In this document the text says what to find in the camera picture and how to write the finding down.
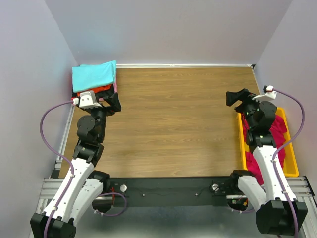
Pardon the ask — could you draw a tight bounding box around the folded cyan t shirt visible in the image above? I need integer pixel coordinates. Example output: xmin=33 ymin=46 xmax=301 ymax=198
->
xmin=72 ymin=60 xmax=116 ymax=93

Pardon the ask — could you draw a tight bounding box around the aluminium extrusion frame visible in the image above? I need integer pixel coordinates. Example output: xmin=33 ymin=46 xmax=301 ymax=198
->
xmin=29 ymin=63 xmax=317 ymax=238

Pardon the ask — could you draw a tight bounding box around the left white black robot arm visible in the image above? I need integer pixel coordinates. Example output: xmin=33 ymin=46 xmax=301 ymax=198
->
xmin=30 ymin=91 xmax=127 ymax=238

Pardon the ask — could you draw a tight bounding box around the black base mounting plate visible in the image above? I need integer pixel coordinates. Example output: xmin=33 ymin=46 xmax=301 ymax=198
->
xmin=110 ymin=176 xmax=243 ymax=207

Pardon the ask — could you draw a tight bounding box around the folded black t shirt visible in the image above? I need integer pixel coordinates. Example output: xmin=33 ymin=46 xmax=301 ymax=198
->
xmin=71 ymin=90 xmax=115 ymax=103

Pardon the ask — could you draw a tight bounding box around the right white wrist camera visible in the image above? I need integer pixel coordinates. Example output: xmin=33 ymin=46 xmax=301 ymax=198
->
xmin=252 ymin=85 xmax=277 ymax=102

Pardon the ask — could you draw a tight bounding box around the red t shirt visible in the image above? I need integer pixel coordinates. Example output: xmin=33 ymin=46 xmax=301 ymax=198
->
xmin=241 ymin=115 xmax=288 ymax=185

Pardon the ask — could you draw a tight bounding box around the yellow plastic bin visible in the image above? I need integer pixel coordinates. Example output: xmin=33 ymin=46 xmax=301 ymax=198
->
xmin=237 ymin=108 xmax=299 ymax=177

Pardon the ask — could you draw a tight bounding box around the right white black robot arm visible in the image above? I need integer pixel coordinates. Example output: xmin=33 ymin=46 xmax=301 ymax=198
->
xmin=226 ymin=86 xmax=308 ymax=238

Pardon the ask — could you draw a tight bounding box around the folded orange t shirt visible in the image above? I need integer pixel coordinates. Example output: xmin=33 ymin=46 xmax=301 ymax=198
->
xmin=92 ymin=86 xmax=107 ymax=97

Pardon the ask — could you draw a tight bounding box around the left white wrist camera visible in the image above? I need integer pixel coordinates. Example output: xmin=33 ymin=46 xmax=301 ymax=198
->
xmin=72 ymin=90 xmax=102 ymax=109

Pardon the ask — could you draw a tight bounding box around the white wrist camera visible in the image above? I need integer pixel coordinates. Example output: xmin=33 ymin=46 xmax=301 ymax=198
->
xmin=72 ymin=90 xmax=102 ymax=109
xmin=252 ymin=85 xmax=277 ymax=102

